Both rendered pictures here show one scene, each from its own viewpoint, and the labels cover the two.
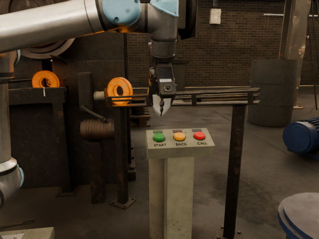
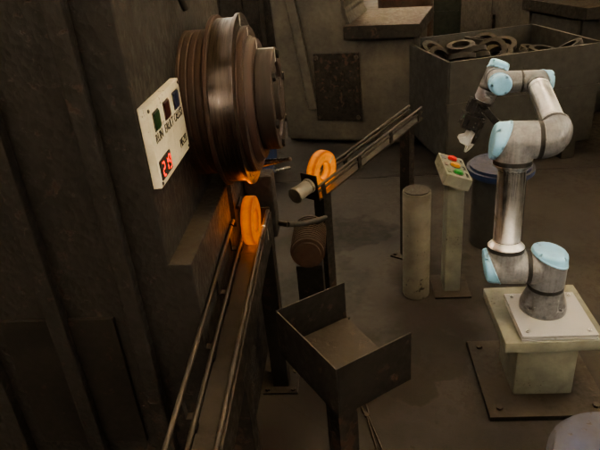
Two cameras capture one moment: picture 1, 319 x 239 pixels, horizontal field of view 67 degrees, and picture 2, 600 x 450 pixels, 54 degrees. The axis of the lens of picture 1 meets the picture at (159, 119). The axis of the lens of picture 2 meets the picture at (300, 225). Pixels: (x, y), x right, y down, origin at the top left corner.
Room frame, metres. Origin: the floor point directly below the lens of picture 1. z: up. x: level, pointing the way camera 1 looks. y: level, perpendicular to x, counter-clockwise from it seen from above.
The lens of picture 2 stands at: (0.94, 2.26, 1.55)
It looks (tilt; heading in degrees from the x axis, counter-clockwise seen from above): 27 degrees down; 284
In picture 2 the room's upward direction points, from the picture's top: 5 degrees counter-clockwise
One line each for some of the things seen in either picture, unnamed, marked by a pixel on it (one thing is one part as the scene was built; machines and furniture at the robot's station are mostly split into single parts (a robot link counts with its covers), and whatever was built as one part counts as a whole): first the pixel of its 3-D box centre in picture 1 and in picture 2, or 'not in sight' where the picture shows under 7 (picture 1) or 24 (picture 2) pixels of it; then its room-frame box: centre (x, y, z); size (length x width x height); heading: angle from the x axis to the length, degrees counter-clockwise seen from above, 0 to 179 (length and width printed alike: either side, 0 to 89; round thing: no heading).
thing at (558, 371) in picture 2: not in sight; (536, 351); (0.55, 0.51, 0.13); 0.40 x 0.40 x 0.26; 8
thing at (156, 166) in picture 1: (162, 197); (416, 243); (0.98, -0.01, 0.26); 0.12 x 0.12 x 0.52
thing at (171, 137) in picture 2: not in sight; (166, 130); (1.53, 1.05, 1.15); 0.26 x 0.02 x 0.18; 98
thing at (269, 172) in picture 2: (86, 91); (261, 204); (1.51, 0.47, 0.68); 0.11 x 0.08 x 0.24; 8
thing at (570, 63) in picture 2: not in sight; (491, 93); (0.52, -1.90, 0.39); 1.03 x 0.83 x 0.77; 23
